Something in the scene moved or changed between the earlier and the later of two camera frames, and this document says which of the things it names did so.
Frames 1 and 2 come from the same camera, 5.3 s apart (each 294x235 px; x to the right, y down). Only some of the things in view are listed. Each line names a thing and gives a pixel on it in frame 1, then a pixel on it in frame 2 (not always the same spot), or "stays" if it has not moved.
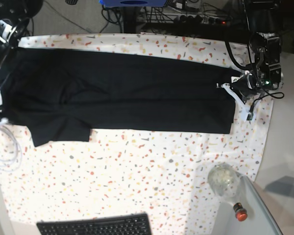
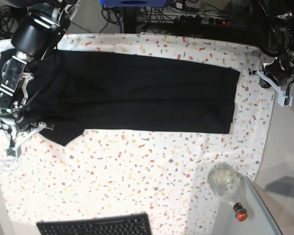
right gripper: [266, 74] to [281, 69]
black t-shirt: [61, 95] stays
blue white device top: [133, 3] stays
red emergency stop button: [241, 213] stays
